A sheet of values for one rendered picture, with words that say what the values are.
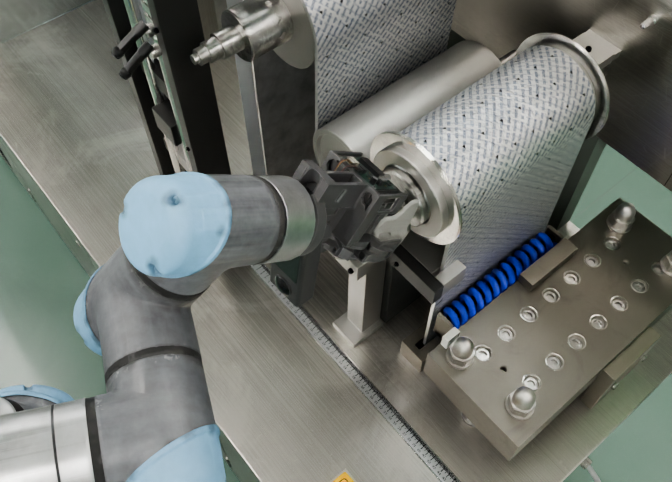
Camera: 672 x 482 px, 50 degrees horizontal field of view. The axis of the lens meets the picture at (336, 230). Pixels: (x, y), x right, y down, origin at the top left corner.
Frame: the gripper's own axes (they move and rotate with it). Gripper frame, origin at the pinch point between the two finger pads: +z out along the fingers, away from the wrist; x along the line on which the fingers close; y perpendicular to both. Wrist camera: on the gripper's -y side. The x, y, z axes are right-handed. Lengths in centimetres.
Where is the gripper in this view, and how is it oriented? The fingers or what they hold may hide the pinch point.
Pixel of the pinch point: (392, 224)
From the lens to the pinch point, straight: 80.6
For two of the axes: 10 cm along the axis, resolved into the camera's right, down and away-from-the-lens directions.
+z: 5.9, -0.5, 8.1
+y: 4.9, -7.7, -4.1
